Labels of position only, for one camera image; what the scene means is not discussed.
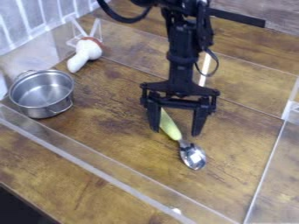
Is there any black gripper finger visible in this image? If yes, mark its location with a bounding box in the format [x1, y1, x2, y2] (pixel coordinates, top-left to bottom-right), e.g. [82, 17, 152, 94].
[147, 95, 162, 132]
[191, 99, 211, 137]

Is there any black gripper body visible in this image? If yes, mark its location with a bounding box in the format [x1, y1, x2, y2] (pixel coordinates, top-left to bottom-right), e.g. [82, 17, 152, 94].
[140, 23, 220, 115]

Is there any green handled metal spoon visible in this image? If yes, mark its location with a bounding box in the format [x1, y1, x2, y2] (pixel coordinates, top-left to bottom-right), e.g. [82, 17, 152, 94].
[159, 109, 207, 170]

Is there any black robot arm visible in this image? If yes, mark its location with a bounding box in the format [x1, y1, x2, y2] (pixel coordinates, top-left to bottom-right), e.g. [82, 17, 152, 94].
[132, 0, 220, 136]

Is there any white toy mushroom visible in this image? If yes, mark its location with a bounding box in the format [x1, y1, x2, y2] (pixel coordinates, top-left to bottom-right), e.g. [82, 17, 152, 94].
[67, 37, 103, 73]

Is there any black bar on table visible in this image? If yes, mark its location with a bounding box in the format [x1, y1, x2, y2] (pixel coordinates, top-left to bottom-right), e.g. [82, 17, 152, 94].
[210, 8, 267, 28]

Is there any small steel pot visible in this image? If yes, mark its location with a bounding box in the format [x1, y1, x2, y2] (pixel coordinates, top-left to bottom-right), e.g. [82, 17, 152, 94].
[8, 69, 75, 119]

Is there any clear acrylic stand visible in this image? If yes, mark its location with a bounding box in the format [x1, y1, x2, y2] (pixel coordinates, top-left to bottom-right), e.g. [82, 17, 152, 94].
[67, 18, 103, 47]

